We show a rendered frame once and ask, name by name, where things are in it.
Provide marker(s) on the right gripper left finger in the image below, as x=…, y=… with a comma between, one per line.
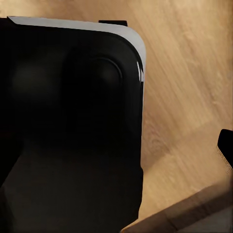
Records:
x=12, y=145

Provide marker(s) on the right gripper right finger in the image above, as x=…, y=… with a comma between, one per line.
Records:
x=225, y=144

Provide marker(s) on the bed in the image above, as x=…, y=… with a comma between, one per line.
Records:
x=219, y=222

